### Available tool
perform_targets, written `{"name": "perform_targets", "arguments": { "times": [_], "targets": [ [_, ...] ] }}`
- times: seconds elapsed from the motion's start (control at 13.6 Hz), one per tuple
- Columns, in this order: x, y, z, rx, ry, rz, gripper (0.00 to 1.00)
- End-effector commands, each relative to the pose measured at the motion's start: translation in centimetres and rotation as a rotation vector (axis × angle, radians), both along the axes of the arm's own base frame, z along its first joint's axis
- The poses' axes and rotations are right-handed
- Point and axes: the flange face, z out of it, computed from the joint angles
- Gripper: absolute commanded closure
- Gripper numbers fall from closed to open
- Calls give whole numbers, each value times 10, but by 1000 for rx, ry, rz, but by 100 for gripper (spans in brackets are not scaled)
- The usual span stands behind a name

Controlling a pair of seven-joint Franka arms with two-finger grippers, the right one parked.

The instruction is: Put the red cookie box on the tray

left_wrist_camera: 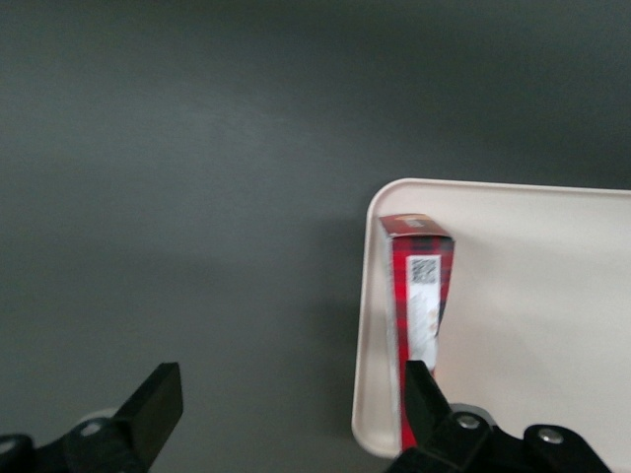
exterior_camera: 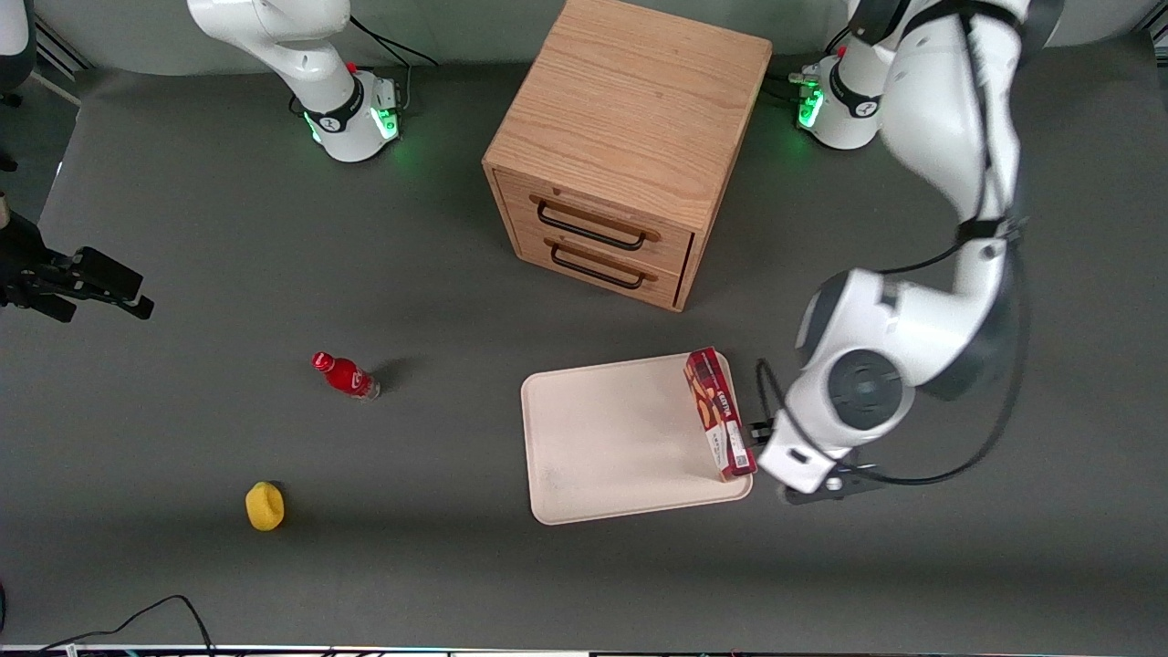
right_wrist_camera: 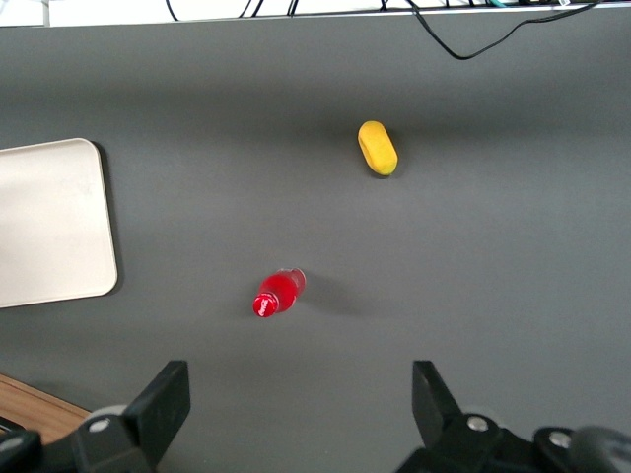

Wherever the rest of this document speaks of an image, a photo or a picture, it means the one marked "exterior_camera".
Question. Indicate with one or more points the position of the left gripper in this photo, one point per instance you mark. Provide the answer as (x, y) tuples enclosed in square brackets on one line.
[(760, 431)]

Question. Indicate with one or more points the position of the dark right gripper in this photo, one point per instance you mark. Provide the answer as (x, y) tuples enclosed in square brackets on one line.
[(38, 275)]

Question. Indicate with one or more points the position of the red tartan cookie box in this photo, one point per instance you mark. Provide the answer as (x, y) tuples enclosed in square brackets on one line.
[(716, 411)]

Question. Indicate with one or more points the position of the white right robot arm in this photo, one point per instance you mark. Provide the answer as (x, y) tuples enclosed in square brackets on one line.
[(301, 55)]

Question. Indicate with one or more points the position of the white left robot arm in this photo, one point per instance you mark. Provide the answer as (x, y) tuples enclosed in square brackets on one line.
[(949, 137)]

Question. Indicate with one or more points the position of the cream rectangular tray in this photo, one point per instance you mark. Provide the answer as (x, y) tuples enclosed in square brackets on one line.
[(611, 438)]

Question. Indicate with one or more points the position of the wooden drawer with narrow front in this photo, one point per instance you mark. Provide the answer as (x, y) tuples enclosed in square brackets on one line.
[(593, 269)]

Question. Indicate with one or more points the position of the wooden drawer with wide front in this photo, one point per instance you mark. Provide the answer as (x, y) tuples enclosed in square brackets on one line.
[(593, 224)]

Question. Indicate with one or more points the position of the red plastic bottle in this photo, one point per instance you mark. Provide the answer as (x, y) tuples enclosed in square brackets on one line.
[(347, 376)]

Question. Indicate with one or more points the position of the yellow lemon toy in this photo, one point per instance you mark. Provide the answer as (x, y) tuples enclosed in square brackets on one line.
[(265, 506)]

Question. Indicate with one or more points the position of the wooden two-drawer cabinet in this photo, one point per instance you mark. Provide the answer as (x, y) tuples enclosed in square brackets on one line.
[(630, 100)]

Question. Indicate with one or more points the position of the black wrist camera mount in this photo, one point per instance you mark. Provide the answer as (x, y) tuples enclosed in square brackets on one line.
[(849, 481)]

